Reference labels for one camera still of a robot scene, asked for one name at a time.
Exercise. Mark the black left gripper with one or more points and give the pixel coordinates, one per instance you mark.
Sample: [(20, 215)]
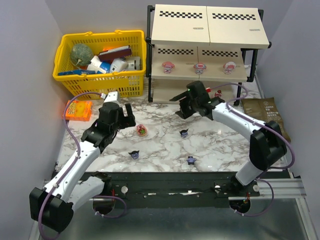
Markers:
[(124, 119)]

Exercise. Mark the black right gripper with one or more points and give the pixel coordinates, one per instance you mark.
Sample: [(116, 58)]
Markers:
[(186, 107)]

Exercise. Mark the pink bear strawberry toy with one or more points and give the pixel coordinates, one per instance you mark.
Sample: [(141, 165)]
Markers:
[(141, 130)]

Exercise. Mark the black purple cat toy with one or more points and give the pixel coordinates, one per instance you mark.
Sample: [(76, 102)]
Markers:
[(184, 133)]

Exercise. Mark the red white bear toy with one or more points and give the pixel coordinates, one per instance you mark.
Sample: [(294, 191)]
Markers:
[(218, 94)]

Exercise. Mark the pink round bunny toy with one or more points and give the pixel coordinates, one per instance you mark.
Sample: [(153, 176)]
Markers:
[(199, 68)]

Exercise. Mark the pink blue-bow bunny toy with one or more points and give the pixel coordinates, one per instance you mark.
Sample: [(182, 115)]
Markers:
[(167, 67)]

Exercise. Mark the black purple-bow cat toy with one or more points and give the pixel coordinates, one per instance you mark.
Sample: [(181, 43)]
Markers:
[(134, 154)]

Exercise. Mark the white pink bunny toy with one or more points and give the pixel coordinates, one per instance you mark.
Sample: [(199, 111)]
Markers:
[(229, 67)]

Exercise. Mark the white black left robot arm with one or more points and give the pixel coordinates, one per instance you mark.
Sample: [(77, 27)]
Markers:
[(54, 205)]

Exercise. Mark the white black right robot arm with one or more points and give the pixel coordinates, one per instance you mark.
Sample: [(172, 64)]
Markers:
[(266, 142)]

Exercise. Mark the beige three-tier shelf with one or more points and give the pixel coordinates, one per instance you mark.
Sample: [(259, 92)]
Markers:
[(213, 35)]

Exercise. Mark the yellow plastic shopping basket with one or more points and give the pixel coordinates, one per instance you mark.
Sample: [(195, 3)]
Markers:
[(127, 83)]

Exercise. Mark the white small box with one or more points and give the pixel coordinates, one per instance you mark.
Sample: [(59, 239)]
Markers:
[(118, 65)]

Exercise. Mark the white cylindrical can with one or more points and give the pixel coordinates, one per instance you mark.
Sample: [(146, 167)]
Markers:
[(134, 63)]

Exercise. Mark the orange snack box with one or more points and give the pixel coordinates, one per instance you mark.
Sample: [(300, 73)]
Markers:
[(79, 110)]

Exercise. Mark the white blue carton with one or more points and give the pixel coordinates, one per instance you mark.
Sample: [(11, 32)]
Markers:
[(98, 66)]

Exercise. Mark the dark red book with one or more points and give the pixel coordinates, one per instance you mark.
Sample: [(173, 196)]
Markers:
[(115, 53)]

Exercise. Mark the purple small figure toy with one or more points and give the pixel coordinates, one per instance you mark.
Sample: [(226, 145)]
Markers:
[(191, 160)]

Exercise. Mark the blue flat package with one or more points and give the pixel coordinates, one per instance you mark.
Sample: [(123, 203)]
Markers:
[(77, 72)]

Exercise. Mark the green round melon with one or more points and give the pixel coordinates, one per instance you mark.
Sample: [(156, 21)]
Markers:
[(81, 55)]

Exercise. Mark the brown coffee bag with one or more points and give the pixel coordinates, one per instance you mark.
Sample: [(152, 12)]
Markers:
[(264, 109)]

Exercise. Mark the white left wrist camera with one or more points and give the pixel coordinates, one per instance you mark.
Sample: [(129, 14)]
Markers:
[(111, 97)]

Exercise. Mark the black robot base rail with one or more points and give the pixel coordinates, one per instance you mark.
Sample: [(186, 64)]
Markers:
[(141, 190)]

